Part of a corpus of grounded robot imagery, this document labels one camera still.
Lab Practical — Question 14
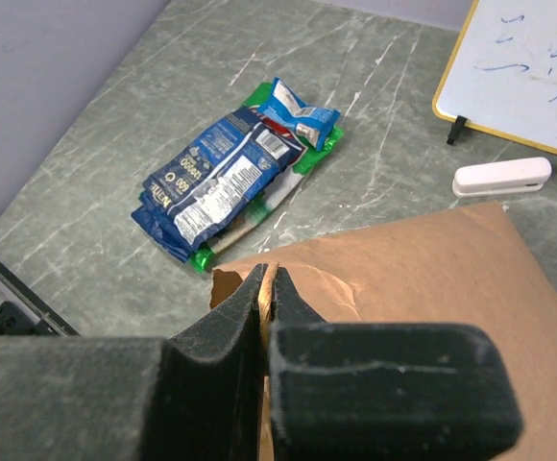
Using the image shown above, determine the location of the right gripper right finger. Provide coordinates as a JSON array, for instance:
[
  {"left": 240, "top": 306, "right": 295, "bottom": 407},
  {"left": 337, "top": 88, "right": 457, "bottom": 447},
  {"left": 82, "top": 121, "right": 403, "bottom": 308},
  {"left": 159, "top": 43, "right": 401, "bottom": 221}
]
[{"left": 269, "top": 269, "right": 522, "bottom": 460}]

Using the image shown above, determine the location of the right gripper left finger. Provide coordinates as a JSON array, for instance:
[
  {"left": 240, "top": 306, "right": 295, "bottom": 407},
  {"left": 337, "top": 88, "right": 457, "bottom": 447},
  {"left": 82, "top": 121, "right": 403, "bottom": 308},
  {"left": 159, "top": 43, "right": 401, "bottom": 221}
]
[{"left": 0, "top": 264, "right": 267, "bottom": 460}]

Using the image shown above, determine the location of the brown paper bag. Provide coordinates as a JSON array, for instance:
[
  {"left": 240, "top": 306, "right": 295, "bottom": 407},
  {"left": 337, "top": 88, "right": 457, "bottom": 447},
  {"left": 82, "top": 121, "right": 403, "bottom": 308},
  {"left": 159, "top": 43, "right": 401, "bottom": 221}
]
[{"left": 210, "top": 202, "right": 557, "bottom": 460}]

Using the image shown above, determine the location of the green cassava chips bag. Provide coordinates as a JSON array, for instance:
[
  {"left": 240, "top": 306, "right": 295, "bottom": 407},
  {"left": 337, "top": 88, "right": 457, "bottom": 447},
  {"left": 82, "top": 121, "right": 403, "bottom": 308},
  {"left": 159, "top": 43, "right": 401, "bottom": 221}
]
[{"left": 138, "top": 81, "right": 346, "bottom": 273}]

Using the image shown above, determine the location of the blue Kettle crisps bag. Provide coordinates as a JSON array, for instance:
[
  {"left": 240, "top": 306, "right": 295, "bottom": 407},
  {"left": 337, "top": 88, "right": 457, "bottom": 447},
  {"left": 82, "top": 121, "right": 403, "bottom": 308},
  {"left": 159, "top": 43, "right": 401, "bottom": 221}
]
[{"left": 143, "top": 106, "right": 305, "bottom": 261}]

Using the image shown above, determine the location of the small blue biscuit packet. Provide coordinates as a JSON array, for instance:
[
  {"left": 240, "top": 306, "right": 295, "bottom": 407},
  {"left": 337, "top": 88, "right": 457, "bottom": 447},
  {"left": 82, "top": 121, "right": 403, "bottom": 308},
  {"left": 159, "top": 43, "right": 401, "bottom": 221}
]
[{"left": 258, "top": 77, "right": 341, "bottom": 151}]

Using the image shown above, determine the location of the white whiteboard eraser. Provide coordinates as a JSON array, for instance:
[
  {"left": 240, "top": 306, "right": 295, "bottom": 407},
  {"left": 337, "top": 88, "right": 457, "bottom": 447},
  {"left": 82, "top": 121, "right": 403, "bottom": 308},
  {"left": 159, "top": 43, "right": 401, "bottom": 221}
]
[{"left": 451, "top": 157, "right": 552, "bottom": 198}]

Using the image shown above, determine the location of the aluminium rail frame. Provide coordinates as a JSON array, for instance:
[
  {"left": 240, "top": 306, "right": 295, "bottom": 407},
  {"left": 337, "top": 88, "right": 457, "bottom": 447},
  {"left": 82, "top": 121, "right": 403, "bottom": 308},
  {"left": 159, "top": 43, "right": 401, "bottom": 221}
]
[{"left": 0, "top": 261, "right": 79, "bottom": 336}]

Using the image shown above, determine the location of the small whiteboard yellow frame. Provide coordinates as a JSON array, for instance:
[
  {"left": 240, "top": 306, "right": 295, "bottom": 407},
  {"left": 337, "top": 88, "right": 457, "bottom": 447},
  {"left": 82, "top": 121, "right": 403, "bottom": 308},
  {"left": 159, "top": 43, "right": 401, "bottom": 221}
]
[{"left": 432, "top": 0, "right": 557, "bottom": 156}]

